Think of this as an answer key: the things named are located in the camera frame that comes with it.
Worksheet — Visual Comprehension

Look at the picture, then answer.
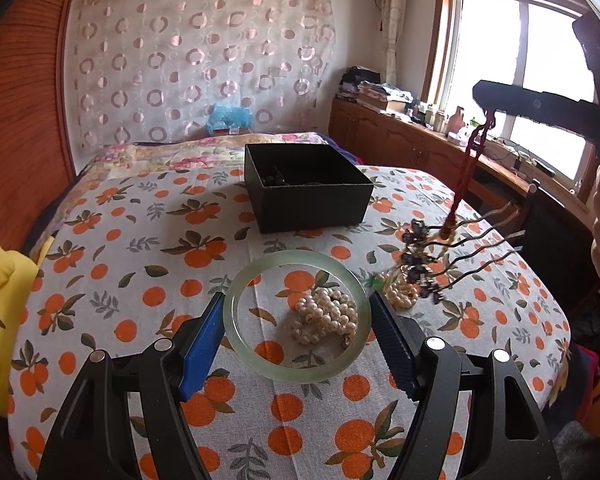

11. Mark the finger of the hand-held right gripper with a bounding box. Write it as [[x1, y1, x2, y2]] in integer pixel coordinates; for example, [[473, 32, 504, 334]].
[[472, 79, 600, 137]]

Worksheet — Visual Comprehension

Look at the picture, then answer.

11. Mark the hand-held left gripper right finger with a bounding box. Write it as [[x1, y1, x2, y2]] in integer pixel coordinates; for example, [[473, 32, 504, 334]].
[[369, 290, 563, 480]]

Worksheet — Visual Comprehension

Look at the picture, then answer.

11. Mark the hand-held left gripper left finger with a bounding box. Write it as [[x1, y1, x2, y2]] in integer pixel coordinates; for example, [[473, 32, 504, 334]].
[[37, 291, 227, 480]]

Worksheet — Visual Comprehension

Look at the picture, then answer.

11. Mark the pale green jade bangle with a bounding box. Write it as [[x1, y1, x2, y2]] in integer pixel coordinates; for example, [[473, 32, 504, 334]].
[[222, 249, 372, 385]]

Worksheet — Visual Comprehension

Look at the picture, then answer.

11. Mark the red braided cord necklace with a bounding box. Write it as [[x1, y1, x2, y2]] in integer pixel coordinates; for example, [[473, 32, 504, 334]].
[[440, 110, 499, 243]]

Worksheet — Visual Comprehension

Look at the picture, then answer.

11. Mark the black cardboard box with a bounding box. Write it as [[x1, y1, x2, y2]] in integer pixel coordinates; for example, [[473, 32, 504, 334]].
[[243, 143, 375, 235]]

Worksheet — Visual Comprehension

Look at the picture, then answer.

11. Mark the wooden framed window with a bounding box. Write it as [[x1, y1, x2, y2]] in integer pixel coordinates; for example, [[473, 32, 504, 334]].
[[431, 0, 600, 188]]

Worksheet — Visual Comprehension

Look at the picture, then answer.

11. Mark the purple flower hair comb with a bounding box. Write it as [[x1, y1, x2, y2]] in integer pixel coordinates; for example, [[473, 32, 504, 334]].
[[399, 203, 537, 306]]

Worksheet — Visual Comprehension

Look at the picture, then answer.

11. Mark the orange fruit print tablecloth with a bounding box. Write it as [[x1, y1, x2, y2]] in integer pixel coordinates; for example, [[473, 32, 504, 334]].
[[7, 162, 573, 480]]

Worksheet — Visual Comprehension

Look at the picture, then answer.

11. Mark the row of small bottles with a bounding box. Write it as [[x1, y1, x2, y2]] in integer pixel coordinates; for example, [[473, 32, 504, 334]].
[[409, 100, 481, 137]]

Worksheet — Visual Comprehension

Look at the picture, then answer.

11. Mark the wooden cabinet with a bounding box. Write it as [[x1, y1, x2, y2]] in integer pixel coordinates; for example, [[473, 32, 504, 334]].
[[328, 97, 597, 233]]

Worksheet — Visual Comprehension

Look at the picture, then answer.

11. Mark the black chair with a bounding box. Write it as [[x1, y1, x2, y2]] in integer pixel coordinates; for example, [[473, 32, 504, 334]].
[[521, 182, 600, 313]]

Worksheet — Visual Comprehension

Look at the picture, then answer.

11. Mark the stack of books and clothes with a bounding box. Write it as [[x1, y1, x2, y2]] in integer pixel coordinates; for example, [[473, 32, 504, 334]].
[[335, 65, 417, 112]]

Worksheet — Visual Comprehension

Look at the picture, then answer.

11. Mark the white patterned window curtain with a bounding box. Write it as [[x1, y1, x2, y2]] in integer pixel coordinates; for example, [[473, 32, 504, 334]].
[[375, 0, 407, 87]]

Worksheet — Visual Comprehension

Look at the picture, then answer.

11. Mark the floral quilt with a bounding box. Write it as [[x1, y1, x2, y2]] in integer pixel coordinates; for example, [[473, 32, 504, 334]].
[[42, 131, 333, 241]]

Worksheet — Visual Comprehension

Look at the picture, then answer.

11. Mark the yellow cloth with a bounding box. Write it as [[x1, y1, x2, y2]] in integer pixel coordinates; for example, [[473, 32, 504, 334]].
[[0, 240, 57, 418]]

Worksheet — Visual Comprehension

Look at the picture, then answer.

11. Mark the blue plastic bag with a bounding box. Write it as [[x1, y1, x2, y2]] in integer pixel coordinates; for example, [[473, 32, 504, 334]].
[[206, 102, 255, 134]]

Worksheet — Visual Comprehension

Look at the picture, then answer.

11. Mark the pink circle pattern curtain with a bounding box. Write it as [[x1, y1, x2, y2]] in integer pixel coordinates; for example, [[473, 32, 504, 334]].
[[71, 0, 339, 155]]

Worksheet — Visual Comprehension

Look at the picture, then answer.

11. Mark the red-brown wooden wardrobe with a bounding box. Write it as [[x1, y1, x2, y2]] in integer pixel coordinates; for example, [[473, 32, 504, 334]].
[[0, 0, 84, 252]]

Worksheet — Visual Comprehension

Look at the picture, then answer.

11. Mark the cream bead bracelet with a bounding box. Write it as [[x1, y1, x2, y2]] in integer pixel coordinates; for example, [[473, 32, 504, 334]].
[[380, 269, 423, 311]]

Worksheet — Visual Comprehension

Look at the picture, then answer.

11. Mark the white pearl bracelet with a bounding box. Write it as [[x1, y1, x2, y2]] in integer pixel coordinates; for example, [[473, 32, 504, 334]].
[[290, 286, 359, 350]]

